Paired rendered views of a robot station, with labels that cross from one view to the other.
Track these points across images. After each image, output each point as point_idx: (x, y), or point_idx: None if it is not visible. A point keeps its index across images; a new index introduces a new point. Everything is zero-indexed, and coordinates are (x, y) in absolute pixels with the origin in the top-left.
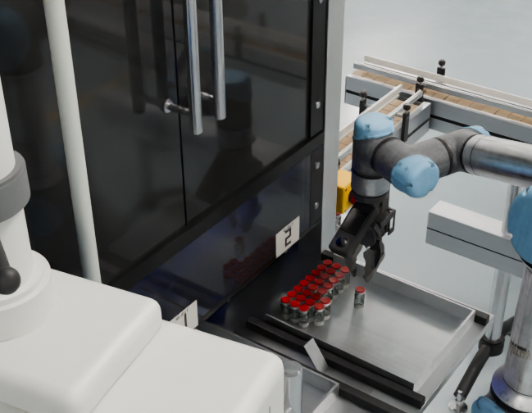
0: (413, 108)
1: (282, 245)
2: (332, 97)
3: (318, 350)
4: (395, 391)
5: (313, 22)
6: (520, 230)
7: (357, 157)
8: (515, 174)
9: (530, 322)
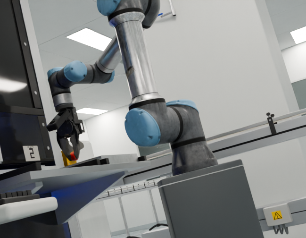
0: None
1: (28, 155)
2: (44, 94)
3: None
4: None
5: (23, 51)
6: (102, 4)
7: (52, 86)
8: (114, 42)
9: (126, 49)
